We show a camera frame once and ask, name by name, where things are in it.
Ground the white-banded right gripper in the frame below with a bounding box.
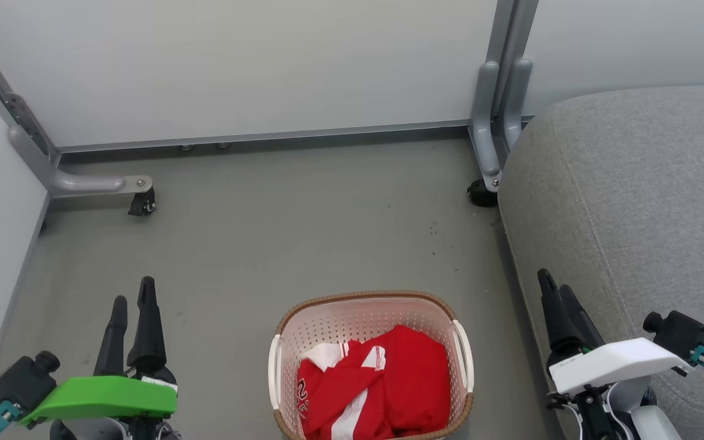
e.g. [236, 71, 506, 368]
[537, 268, 694, 440]

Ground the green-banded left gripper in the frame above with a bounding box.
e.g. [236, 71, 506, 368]
[21, 276, 179, 440]

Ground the red and white garment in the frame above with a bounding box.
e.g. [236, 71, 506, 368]
[296, 324, 452, 440]

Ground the grey fabric sofa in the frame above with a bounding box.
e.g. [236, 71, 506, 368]
[497, 82, 704, 440]

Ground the black caster wheel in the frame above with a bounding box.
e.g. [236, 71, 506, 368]
[466, 178, 500, 208]
[127, 186, 157, 217]

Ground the grey metal partition foot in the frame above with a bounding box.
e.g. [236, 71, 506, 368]
[8, 125, 154, 199]
[469, 57, 534, 194]

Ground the cream perforated laundry basket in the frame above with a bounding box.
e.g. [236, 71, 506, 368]
[268, 290, 475, 440]

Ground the grey metal partition bottom rail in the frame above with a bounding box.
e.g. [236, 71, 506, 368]
[57, 119, 472, 155]

